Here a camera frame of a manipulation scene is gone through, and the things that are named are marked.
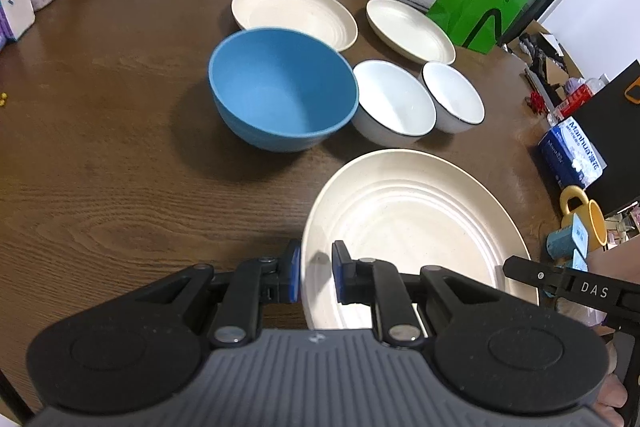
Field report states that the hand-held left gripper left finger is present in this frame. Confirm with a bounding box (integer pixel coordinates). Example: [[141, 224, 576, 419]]
[[115, 239, 301, 350]]

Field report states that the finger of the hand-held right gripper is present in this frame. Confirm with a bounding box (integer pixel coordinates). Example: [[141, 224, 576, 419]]
[[502, 254, 567, 297]]

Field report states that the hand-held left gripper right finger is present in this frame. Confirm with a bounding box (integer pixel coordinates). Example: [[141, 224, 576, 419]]
[[332, 241, 521, 349]]

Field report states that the cream round plate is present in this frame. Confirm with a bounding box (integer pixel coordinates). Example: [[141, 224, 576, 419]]
[[366, 0, 456, 66], [300, 149, 541, 333], [231, 0, 359, 52]]

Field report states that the large white black-rimmed bowl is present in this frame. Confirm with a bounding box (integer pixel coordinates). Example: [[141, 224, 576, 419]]
[[351, 60, 437, 146]]

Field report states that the blue bowl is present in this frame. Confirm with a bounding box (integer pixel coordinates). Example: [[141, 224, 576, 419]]
[[208, 27, 360, 152]]

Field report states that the small white black-rimmed bowl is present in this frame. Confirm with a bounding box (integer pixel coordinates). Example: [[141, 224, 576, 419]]
[[421, 61, 486, 134]]

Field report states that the person's right hand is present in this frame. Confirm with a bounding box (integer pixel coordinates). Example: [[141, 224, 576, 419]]
[[595, 375, 629, 427]]

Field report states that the small blue box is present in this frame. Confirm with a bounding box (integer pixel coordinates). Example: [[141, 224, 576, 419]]
[[545, 213, 589, 273]]

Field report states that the yellow mug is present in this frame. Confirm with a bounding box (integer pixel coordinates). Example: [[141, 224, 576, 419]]
[[558, 186, 609, 253]]

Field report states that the blue tissue pack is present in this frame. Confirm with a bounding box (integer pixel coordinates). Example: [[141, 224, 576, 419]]
[[537, 117, 609, 190]]

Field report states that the black box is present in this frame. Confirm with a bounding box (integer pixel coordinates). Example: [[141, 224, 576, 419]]
[[575, 61, 640, 214]]

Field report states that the red label plastic bottle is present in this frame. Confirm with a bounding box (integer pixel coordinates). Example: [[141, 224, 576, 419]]
[[547, 77, 610, 125]]

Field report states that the open cardboard box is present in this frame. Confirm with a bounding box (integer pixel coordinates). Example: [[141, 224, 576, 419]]
[[520, 32, 583, 90]]

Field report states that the white purple tissue cube pack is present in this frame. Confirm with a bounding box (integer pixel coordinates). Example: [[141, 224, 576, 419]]
[[0, 0, 36, 42]]

